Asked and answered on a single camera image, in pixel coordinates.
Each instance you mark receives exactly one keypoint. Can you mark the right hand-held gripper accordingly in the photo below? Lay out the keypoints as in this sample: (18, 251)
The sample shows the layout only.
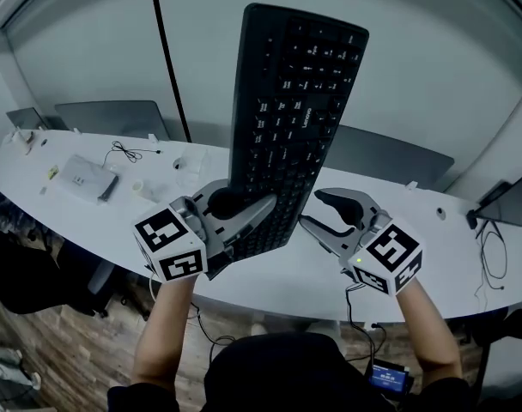
(390, 260)

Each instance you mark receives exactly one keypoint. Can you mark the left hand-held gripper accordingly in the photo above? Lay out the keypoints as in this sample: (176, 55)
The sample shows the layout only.
(171, 247)

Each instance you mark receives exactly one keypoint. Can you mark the black keyboard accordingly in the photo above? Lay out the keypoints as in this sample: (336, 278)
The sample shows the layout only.
(287, 101)

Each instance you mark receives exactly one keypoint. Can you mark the person's left forearm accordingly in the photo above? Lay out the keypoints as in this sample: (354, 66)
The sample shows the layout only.
(162, 341)

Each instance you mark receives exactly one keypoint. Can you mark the person's right forearm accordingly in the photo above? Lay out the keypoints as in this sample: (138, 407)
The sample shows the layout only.
(428, 333)

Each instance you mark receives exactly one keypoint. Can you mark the clear plastic cup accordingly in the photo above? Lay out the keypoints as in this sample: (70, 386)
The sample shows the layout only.
(192, 174)

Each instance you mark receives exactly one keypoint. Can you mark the small white tape roll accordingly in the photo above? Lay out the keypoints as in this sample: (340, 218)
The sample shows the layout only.
(137, 186)

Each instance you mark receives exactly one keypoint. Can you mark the person's pale trouser leg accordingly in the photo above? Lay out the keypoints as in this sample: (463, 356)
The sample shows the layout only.
(327, 335)

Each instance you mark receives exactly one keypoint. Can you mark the person's pale shoe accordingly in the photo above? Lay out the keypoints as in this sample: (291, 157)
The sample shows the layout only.
(258, 328)

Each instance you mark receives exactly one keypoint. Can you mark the black power adapter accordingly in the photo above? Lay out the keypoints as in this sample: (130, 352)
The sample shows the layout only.
(471, 219)

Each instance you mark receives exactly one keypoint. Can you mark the medium grey desk divider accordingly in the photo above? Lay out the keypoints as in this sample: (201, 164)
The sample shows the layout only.
(111, 118)

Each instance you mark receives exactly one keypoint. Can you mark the white flat box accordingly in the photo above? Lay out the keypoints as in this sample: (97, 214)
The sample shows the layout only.
(83, 174)

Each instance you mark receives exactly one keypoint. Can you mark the person's black shirt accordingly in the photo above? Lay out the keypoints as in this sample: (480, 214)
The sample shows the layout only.
(287, 371)

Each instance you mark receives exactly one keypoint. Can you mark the small blue screen device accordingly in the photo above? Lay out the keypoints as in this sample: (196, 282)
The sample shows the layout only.
(389, 378)

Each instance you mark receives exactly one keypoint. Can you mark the black flat monitor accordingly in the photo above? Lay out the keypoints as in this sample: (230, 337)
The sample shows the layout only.
(512, 202)

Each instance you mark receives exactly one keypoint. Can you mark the small yellow tag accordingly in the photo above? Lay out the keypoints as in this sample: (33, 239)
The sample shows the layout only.
(52, 172)

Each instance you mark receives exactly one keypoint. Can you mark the black office chair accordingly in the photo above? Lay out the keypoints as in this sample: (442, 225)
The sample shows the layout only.
(514, 324)
(29, 273)

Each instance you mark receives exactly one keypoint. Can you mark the crumpled plastic sheet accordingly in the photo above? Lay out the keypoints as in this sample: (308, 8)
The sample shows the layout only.
(12, 217)

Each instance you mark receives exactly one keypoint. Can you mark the small white tan holder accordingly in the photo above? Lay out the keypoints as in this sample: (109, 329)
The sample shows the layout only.
(22, 141)

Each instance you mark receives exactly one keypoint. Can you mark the small grey desk divider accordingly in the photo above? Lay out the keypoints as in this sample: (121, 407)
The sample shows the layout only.
(25, 118)

